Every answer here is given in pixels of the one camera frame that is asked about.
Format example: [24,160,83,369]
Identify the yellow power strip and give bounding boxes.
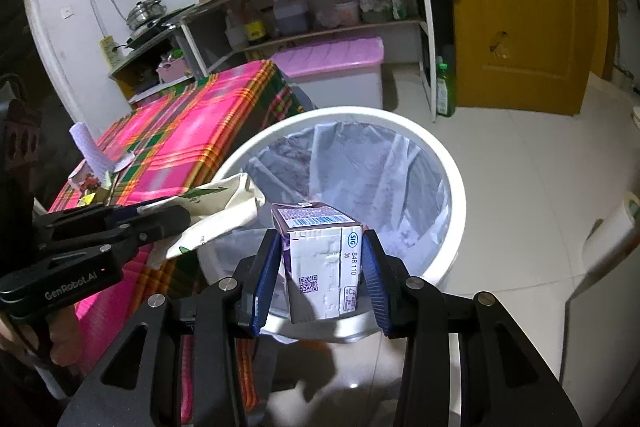
[100,35,117,70]

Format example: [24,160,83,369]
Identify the wooden door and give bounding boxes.
[435,0,608,118]

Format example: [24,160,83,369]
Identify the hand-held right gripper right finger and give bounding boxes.
[361,229,583,427]

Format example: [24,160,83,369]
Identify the white trash bin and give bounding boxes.
[197,107,467,343]

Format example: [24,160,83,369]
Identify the green floor bottle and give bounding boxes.
[435,57,457,118]

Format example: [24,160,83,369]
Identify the pink plastic basket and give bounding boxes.
[156,54,188,82]

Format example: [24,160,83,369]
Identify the steel pot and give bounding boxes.
[125,0,166,30]

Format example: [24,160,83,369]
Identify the white paper towel roll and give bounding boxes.
[560,192,640,413]

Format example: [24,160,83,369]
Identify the pink lid storage box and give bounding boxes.
[270,36,385,112]

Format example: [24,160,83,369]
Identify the translucent bin liner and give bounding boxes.
[212,121,451,338]

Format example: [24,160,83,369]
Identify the purple white drink carton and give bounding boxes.
[270,202,363,324]

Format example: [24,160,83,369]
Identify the person's left hand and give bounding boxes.
[47,302,83,368]

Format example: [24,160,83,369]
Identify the grey plastic jug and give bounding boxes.
[272,0,308,36]

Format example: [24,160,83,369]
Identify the small metal shelf unit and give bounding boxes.
[109,24,201,98]

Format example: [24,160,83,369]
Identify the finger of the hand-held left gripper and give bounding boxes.
[37,206,193,278]
[32,202,151,248]

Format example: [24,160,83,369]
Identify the pink plaid tablecloth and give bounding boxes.
[47,59,306,425]

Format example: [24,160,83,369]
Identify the cream paper bag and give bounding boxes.
[150,173,266,270]

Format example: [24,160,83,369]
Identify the large metal shelf unit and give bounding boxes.
[177,0,446,122]

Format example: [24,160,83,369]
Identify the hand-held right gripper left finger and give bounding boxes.
[57,229,283,427]

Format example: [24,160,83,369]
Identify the clear tall bottle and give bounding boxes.
[225,9,244,50]

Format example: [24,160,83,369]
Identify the dark bottle yellow label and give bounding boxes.
[243,0,266,46]

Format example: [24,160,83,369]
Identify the black induction cooker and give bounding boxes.
[122,19,181,48]

